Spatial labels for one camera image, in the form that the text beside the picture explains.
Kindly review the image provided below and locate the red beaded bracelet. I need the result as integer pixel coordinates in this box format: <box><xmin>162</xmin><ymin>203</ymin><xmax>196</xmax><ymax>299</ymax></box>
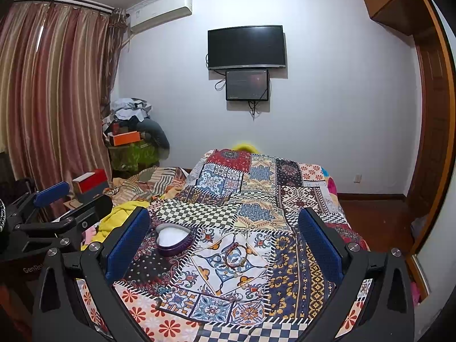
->
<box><xmin>221</xmin><ymin>242</ymin><xmax>251</xmax><ymax>270</ymax></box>

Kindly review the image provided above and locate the purple heart jewelry box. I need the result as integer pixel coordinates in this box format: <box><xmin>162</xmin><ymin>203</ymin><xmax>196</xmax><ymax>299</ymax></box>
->
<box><xmin>155</xmin><ymin>223</ymin><xmax>193</xmax><ymax>257</ymax></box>

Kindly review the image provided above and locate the yellow cloth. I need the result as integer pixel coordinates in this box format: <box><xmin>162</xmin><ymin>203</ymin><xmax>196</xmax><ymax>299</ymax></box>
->
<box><xmin>80</xmin><ymin>201</ymin><xmax>150</xmax><ymax>250</ymax></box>

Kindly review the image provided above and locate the red and white box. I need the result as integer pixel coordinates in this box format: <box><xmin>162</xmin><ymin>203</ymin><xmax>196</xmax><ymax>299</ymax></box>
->
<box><xmin>72</xmin><ymin>169</ymin><xmax>107</xmax><ymax>194</ymax></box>

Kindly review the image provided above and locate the green patterned covered stand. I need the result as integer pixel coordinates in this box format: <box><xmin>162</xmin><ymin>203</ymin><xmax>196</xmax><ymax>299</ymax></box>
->
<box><xmin>108</xmin><ymin>141</ymin><xmax>159</xmax><ymax>173</ymax></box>

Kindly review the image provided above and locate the striped brown blanket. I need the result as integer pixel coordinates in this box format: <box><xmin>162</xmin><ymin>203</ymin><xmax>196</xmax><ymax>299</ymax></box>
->
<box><xmin>103</xmin><ymin>166</ymin><xmax>188</xmax><ymax>206</ymax></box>

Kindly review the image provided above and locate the orange shoe box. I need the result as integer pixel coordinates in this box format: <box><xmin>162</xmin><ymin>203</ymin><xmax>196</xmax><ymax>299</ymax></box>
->
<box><xmin>109</xmin><ymin>131</ymin><xmax>141</xmax><ymax>147</ymax></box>

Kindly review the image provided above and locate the pile of grey clothes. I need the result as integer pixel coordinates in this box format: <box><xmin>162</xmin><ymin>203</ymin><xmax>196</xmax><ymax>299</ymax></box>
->
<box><xmin>102</xmin><ymin>97</ymin><xmax>170</xmax><ymax>150</ymax></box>

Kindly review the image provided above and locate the colourful patchwork bedspread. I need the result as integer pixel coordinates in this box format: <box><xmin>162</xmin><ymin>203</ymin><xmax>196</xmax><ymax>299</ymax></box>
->
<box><xmin>76</xmin><ymin>147</ymin><xmax>374</xmax><ymax>342</ymax></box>

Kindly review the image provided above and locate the red striped curtain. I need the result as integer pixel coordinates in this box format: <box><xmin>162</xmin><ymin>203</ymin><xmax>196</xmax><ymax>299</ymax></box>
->
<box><xmin>1</xmin><ymin>2</ymin><xmax>127</xmax><ymax>190</ymax></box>

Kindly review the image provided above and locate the yellow plush toy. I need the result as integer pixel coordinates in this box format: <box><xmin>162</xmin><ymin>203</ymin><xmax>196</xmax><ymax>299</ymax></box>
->
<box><xmin>232</xmin><ymin>143</ymin><xmax>259</xmax><ymax>154</ymax></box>

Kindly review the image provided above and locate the wooden wardrobe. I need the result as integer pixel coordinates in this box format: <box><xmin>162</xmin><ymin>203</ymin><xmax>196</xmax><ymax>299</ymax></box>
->
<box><xmin>359</xmin><ymin>0</ymin><xmax>456</xmax><ymax>300</ymax></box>

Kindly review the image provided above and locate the small black wall monitor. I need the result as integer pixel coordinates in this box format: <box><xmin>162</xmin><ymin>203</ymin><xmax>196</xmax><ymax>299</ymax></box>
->
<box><xmin>225</xmin><ymin>70</ymin><xmax>270</xmax><ymax>102</ymax></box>

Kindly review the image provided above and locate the white wall air conditioner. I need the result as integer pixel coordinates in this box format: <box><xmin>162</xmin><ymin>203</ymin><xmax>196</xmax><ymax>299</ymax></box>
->
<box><xmin>130</xmin><ymin>0</ymin><xmax>192</xmax><ymax>34</ymax></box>

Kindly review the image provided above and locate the large black wall television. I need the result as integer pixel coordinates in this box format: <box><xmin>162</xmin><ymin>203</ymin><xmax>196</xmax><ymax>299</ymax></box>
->
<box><xmin>207</xmin><ymin>25</ymin><xmax>286</xmax><ymax>70</ymax></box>

